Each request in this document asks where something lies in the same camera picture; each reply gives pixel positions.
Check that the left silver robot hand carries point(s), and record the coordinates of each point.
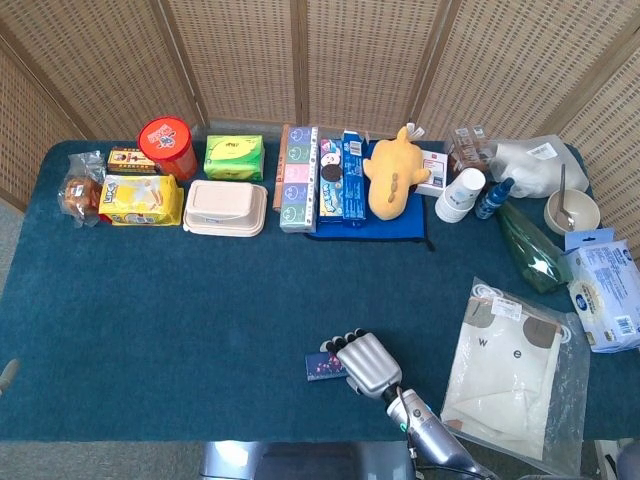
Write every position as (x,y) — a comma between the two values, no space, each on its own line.
(7,372)

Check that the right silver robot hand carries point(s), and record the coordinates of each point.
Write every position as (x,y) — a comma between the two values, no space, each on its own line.
(370,362)

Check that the blue cardboard glasses case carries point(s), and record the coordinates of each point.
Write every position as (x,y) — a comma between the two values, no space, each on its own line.
(320,367)

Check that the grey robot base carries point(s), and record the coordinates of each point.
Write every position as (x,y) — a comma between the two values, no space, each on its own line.
(300,462)

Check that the white cloth in clear bag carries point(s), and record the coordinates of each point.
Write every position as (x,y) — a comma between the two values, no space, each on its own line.
(505,360)

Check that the teal felt table cover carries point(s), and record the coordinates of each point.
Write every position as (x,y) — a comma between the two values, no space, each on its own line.
(150,300)

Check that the dark blue cookie box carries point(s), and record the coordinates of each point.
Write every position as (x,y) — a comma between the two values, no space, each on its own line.
(354,190)

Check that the yellow plush toy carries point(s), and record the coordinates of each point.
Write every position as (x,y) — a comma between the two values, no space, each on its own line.
(392,175)

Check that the stack of paper cups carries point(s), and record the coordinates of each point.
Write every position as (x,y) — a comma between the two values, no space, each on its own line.
(460,195)

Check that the light blue cookie box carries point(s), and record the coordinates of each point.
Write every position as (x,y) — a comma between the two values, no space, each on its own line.
(331,175)

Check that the bread in clear bag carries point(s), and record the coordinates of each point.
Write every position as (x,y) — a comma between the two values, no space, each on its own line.
(80,195)

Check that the green plastic bottle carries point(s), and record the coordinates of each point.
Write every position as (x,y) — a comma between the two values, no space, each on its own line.
(530,250)

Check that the pastel pocket tissue multipack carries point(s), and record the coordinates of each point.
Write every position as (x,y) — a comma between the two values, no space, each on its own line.
(298,180)

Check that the small white box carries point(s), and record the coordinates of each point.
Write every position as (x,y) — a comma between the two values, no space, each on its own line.
(435,175)

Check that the blue spray bottle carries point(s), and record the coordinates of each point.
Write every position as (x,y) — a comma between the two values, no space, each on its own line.
(492,200)

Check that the beige lidded lunch box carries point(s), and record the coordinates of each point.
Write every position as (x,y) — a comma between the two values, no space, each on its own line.
(225,205)

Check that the yellow biscuit pack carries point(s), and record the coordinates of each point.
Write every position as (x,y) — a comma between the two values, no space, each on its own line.
(140,200)

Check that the brown snacks in clear pack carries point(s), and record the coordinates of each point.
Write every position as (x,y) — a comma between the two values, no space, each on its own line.
(467,147)

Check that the small brown printed box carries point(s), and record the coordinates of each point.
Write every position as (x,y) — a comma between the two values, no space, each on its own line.
(127,160)

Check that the green tissue pack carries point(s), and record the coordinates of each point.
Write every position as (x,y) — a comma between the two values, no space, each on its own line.
(232,157)

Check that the blue white wet wipes pack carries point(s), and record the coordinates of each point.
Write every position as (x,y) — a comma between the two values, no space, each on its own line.
(605,285)

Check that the metal spoon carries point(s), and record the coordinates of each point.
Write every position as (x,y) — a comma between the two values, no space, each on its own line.
(562,190)

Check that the beige bowl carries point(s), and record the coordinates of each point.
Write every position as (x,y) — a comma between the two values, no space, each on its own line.
(582,205)

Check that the orange tub with red lid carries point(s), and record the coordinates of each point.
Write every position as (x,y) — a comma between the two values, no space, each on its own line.
(165,140)

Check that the woven rattan folding screen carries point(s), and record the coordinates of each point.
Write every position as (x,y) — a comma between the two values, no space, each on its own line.
(350,60)

